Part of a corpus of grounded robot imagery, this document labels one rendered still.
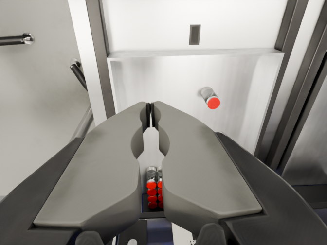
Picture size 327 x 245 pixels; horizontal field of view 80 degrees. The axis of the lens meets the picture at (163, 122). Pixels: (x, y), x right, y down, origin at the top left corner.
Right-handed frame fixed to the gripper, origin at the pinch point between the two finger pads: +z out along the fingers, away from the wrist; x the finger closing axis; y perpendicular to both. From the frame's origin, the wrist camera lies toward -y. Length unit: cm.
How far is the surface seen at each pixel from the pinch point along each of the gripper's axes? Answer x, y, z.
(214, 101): 9.9, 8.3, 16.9
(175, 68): 4.1, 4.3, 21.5
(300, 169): 35, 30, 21
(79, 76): -41, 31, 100
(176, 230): 3.3, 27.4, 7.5
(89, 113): -31, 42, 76
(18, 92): -84, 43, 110
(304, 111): 27.9, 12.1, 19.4
